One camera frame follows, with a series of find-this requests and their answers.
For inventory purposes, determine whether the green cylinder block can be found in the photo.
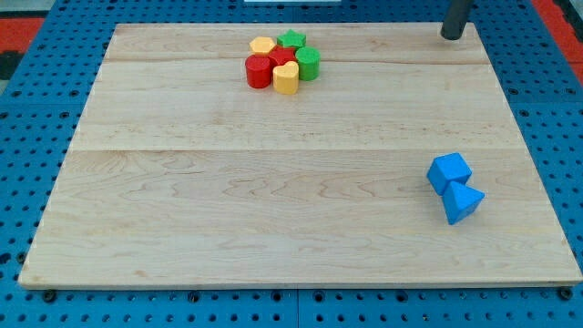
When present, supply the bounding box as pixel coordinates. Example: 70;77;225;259
295;46;321;81

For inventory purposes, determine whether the wooden board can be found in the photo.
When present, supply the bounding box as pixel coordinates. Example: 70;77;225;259
18;23;582;290

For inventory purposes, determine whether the blue cube block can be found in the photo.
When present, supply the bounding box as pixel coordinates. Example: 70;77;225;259
426;152;473;196

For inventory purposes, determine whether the blue triangular prism block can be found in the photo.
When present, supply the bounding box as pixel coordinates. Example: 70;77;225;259
442;181;485;225

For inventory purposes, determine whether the green star block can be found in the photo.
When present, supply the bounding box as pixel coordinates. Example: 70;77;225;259
277;29;307;49

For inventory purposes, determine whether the yellow hexagon block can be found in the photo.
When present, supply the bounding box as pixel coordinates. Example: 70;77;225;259
249;36;277;56

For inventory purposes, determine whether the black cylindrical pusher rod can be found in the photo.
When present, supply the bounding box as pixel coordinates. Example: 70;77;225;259
440;0;474;41

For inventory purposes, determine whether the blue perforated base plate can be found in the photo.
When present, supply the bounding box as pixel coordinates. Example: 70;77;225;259
1;1;582;327

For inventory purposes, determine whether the red cylinder block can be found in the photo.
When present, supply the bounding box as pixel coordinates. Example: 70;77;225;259
245;55;272;88

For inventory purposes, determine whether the yellow heart block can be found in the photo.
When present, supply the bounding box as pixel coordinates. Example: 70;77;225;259
272;61;299;95

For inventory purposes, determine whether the red star block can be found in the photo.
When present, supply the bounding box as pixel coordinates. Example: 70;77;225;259
268;46;297;67

